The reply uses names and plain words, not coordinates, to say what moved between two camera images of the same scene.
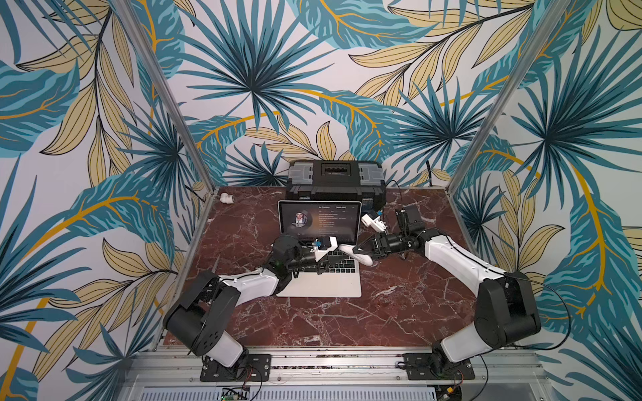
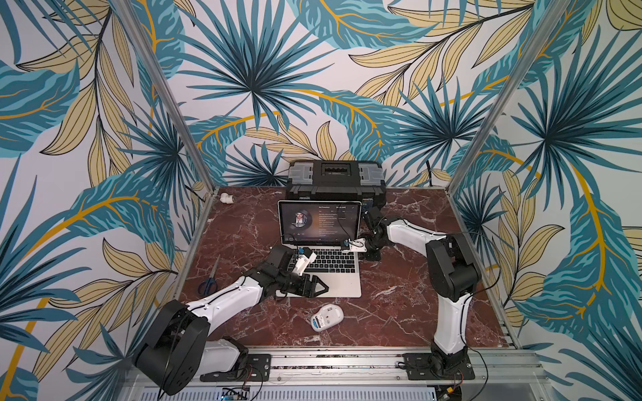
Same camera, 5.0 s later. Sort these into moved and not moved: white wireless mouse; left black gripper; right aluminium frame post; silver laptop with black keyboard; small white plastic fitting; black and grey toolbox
Moved: left black gripper; white wireless mouse
Not moved: right aluminium frame post; black and grey toolbox; silver laptop with black keyboard; small white plastic fitting
